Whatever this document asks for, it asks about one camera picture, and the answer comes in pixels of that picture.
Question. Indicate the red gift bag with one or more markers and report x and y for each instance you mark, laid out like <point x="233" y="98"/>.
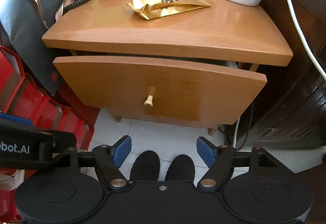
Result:
<point x="11" y="77"/>
<point x="33" y="103"/>

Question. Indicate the right black shoe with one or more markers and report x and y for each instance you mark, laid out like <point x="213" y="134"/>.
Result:
<point x="182" y="168"/>

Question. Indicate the wooden drawer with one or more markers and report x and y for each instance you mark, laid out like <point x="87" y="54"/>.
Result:
<point x="161" y="90"/>

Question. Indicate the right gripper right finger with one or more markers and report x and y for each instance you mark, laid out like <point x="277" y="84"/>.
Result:
<point x="218" y="160"/>

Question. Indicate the dark wooden cabinet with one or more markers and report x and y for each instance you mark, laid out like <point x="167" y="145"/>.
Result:
<point x="290" y="110"/>

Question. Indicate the gold foil pouch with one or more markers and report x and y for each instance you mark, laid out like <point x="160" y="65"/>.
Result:
<point x="154" y="9"/>

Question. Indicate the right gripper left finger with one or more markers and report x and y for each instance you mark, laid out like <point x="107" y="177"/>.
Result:
<point x="108" y="161"/>

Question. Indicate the wooden nightstand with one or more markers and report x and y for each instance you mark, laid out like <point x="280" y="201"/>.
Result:
<point x="225" y="34"/>

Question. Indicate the black paper shopping bag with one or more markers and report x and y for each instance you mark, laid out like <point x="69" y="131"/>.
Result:
<point x="23" y="24"/>

